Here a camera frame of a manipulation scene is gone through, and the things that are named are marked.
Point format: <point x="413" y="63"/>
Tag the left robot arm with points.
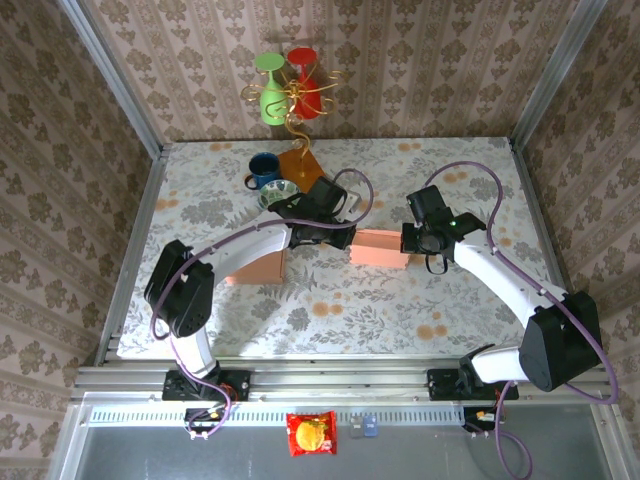
<point x="250" y="247"/>

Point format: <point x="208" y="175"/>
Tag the green leaf pattern bowl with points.
<point x="277" y="191"/>

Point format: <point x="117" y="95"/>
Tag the dark blue mug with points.
<point x="264" y="167"/>

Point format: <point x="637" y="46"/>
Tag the red wine glass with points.
<point x="306" y="102"/>

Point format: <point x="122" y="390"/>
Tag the green wine glass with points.
<point x="272" y="102"/>

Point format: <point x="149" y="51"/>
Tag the black connector block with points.
<point x="477" y="417"/>
<point x="202" y="420"/>

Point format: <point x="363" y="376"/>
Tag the small blue card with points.
<point x="370" y="426"/>

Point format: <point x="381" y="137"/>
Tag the small grey card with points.
<point x="356" y="426"/>

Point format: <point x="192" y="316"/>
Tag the red snack packet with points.
<point x="311" y="434"/>

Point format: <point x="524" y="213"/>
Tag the aluminium table side rail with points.
<point x="145" y="225"/>
<point x="545" y="225"/>

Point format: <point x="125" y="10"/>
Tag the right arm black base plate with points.
<point x="445" y="385"/>

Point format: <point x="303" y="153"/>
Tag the aluminium front rail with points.
<point x="340" y="377"/>

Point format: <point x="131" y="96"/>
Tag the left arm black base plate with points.
<point x="240" y="385"/>

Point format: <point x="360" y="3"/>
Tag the aluminium frame post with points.
<point x="115" y="75"/>
<point x="550" y="75"/>

